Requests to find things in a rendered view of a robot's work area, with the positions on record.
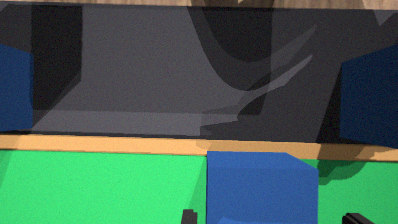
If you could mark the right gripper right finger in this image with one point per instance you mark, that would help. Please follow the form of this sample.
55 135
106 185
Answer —
355 218

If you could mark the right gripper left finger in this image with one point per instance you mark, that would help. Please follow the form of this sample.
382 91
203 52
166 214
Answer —
189 217

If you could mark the tall dark blue block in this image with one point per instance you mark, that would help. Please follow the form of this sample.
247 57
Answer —
16 89
369 98
260 188

